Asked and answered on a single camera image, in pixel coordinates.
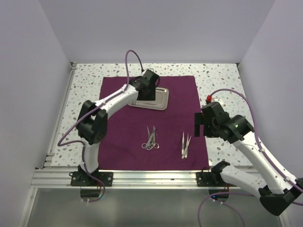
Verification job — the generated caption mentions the stainless steel instrument tray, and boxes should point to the stainless steel instrument tray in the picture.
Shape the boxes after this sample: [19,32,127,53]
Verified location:
[128,87,169,111]

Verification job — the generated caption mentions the steel tweezers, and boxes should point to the steel tweezers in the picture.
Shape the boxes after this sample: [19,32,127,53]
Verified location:
[181,132,189,159]
[181,132,191,159]

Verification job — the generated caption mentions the purple surgical drape cloth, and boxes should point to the purple surgical drape cloth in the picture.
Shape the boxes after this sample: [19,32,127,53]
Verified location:
[98,76,209,171]

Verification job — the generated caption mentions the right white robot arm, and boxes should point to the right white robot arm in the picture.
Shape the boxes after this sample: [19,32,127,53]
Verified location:
[195,113,303,216]

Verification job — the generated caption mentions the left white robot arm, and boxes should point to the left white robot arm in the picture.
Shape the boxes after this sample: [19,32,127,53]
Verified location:
[76,77,157,186]

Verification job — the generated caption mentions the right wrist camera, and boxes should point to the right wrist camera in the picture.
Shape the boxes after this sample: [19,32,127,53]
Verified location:
[201,102,231,124]

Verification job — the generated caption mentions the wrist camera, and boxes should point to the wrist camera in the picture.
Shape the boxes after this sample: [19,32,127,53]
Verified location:
[141,69,160,87]
[201,102,231,124]

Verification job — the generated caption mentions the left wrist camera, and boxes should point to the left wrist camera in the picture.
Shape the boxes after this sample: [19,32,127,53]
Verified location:
[141,69,160,87]

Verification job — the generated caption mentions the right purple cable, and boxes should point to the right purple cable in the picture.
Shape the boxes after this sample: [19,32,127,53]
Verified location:
[197,88,303,227]

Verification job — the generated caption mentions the purple cable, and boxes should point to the purple cable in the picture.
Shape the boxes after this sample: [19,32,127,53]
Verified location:
[197,88,303,227]
[57,49,144,203]

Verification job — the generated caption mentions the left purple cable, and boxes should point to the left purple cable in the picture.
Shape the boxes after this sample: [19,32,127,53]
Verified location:
[57,49,144,203]

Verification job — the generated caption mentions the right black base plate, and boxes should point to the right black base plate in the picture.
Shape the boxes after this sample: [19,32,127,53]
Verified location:
[196,172,228,187]

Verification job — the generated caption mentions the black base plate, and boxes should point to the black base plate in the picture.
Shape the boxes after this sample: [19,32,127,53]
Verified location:
[196,172,228,187]
[69,171,114,187]

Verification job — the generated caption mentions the aluminium front rail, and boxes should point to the aluminium front rail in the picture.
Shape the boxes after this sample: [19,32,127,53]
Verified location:
[30,168,239,190]

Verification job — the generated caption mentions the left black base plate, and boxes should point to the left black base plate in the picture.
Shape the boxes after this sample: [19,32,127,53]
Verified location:
[69,171,114,187]

